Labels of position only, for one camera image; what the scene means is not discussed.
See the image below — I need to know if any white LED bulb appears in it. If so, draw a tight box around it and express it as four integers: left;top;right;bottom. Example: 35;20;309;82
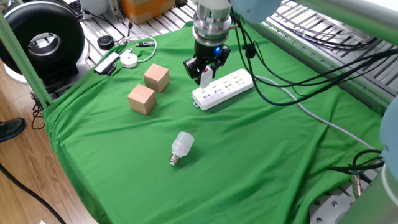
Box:
169;131;195;167

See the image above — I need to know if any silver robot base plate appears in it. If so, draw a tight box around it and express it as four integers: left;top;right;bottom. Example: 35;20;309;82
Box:
309;192;358;224

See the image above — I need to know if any white power strip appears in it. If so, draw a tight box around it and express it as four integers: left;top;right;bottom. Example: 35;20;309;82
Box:
192;68;255;111

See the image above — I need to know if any light wooden cube block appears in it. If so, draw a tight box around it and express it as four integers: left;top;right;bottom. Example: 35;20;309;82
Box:
143;63;170;94
127;83;157;116

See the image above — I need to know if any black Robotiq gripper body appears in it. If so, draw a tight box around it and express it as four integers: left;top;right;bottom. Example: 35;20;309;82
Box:
193;39;226;68

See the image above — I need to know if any white bulb holder red switch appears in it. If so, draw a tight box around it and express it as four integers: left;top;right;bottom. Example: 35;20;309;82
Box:
199;65;214;91

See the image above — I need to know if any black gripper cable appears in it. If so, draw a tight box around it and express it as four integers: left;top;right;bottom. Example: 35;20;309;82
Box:
231;15;398;106

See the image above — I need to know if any black round puck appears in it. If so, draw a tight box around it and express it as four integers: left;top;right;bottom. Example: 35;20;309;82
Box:
96;35;116;50

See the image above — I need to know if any black foam microphone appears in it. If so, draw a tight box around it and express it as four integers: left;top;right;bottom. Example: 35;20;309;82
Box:
242;43;256;60

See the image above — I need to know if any white rectangular USB hub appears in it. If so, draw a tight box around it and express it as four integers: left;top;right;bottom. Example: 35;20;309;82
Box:
94;51;121;75

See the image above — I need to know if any black shoe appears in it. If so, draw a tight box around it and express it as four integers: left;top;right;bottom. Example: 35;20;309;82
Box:
0;117;27;143

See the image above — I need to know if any thin white cable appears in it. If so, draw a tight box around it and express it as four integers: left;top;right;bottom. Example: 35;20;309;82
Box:
119;35;158;63

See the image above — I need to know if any green table cloth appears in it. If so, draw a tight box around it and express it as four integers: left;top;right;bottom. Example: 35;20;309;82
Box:
42;21;386;224

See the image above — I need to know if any large black round fan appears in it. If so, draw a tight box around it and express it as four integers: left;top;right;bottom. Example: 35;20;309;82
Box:
0;1;86;85

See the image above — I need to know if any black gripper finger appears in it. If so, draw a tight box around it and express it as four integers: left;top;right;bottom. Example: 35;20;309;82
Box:
208;44;232;77
182;55;208;85

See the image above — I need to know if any white round disc device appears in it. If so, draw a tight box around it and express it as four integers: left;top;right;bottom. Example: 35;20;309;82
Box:
119;52;139;69

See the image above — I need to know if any grey power strip cable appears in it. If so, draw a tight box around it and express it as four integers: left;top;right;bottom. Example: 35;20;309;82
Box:
254;74;379;152

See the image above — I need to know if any thick black floor cable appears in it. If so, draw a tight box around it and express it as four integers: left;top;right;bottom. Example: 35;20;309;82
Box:
0;163;68;224

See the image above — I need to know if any orange cardboard box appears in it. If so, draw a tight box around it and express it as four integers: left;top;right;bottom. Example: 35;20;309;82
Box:
121;0;177;25

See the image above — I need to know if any thin black cable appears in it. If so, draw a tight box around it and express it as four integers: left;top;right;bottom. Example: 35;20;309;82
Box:
82;9;134;38

